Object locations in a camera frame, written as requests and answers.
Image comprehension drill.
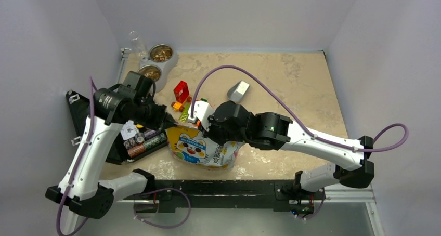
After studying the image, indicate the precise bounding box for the red toy block frame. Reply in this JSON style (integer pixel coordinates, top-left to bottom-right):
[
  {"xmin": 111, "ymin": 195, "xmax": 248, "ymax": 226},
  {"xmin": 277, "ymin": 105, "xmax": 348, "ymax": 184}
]
[{"xmin": 171, "ymin": 81, "xmax": 192, "ymax": 112}]

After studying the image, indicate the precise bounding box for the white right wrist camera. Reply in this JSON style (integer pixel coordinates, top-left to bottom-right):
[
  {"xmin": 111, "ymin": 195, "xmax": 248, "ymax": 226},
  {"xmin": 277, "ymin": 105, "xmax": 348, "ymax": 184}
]
[{"xmin": 187, "ymin": 100, "xmax": 214, "ymax": 131}]

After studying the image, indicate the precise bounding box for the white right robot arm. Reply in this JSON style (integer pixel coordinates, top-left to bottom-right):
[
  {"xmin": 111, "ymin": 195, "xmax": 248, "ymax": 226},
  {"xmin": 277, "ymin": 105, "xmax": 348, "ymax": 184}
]
[{"xmin": 191, "ymin": 101, "xmax": 374, "ymax": 198}]

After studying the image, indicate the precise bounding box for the silver metal scoop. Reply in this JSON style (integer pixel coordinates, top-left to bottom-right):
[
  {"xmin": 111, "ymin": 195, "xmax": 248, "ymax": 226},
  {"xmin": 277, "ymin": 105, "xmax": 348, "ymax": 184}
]
[{"xmin": 227, "ymin": 81, "xmax": 250, "ymax": 103}]

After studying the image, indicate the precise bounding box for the aluminium frame rail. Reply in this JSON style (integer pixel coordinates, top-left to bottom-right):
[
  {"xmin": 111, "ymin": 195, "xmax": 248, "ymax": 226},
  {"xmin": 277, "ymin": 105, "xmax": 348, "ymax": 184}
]
[{"xmin": 71, "ymin": 179, "xmax": 376, "ymax": 204}]

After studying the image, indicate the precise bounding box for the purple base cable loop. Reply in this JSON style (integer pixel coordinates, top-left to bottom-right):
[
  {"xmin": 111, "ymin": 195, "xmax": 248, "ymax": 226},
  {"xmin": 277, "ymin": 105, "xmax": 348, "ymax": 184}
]
[{"xmin": 133, "ymin": 188, "xmax": 192, "ymax": 230}]

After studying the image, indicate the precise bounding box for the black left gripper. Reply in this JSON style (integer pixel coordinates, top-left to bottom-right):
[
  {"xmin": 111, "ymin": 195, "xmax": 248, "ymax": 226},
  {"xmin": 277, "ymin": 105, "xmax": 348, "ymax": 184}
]
[{"xmin": 131, "ymin": 99, "xmax": 176, "ymax": 130}]

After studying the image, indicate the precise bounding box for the black poker chip case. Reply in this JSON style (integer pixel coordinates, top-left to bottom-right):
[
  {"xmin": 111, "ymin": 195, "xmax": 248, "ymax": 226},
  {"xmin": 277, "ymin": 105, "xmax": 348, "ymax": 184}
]
[{"xmin": 66, "ymin": 90, "xmax": 167, "ymax": 165}]

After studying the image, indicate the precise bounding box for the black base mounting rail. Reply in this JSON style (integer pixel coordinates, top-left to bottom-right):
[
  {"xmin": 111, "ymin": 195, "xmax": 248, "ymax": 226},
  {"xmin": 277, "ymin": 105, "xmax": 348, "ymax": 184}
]
[{"xmin": 121, "ymin": 179, "xmax": 326, "ymax": 214}]

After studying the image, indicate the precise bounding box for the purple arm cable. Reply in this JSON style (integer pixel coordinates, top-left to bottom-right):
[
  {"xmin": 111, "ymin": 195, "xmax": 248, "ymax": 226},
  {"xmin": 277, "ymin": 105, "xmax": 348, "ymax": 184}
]
[
  {"xmin": 56, "ymin": 76, "xmax": 99, "ymax": 236},
  {"xmin": 190, "ymin": 65, "xmax": 410, "ymax": 153}
]

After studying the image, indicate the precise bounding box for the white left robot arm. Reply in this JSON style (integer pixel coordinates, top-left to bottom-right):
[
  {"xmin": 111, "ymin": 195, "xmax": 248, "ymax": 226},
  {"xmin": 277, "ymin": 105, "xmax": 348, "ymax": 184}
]
[{"xmin": 45, "ymin": 71, "xmax": 174, "ymax": 219}]

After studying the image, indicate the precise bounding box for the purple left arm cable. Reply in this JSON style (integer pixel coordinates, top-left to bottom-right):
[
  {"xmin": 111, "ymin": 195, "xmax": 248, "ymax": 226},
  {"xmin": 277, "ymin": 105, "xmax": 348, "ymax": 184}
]
[{"xmin": 56, "ymin": 76, "xmax": 99, "ymax": 236}]

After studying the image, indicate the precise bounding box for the clear water bottle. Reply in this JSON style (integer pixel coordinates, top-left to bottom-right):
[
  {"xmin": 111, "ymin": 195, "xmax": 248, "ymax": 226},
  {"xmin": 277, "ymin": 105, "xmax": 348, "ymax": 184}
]
[{"xmin": 129, "ymin": 31, "xmax": 149, "ymax": 62}]

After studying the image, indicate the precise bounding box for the grey double pet bowl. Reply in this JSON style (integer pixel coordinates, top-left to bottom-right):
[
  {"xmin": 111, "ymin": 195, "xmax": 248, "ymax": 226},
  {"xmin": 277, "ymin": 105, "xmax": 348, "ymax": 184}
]
[{"xmin": 137, "ymin": 44, "xmax": 178, "ymax": 92}]

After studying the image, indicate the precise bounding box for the colourful pet food bag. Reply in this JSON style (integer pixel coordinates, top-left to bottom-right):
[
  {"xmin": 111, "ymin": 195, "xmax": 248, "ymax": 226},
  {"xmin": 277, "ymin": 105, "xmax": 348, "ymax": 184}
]
[{"xmin": 166, "ymin": 125, "xmax": 244, "ymax": 169}]

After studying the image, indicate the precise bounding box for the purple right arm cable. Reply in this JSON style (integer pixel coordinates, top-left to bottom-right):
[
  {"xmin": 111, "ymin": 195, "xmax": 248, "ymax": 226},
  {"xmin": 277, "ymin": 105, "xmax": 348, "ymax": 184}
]
[{"xmin": 190, "ymin": 65, "xmax": 410, "ymax": 153}]

